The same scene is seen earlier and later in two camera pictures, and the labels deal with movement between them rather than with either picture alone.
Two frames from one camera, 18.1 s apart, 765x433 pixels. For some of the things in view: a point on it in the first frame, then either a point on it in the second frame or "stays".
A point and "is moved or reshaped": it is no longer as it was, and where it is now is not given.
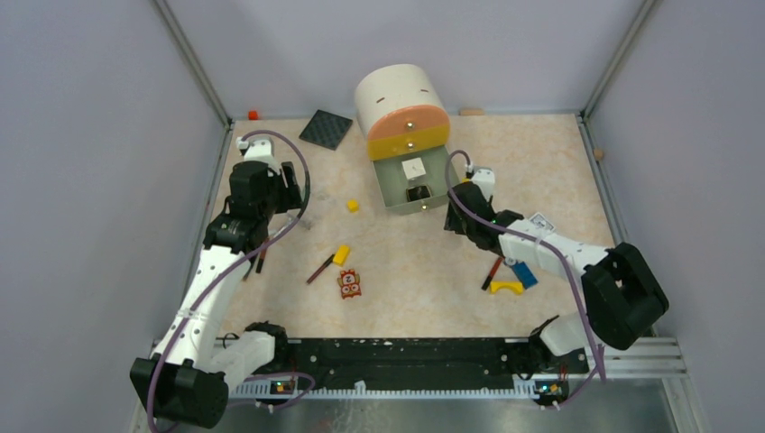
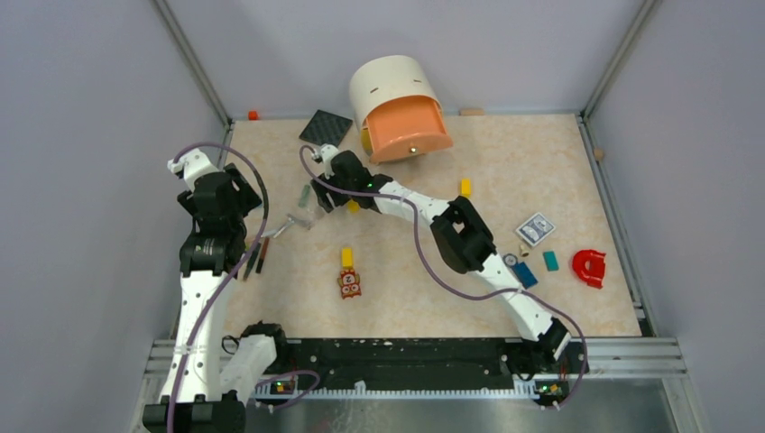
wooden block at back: (471, 112) stays
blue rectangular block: (524, 274) stays
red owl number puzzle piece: (349, 281) stays
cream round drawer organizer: (400, 110) is moved or reshaped
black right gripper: (452, 222) to (321, 191)
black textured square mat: (326, 129) stays
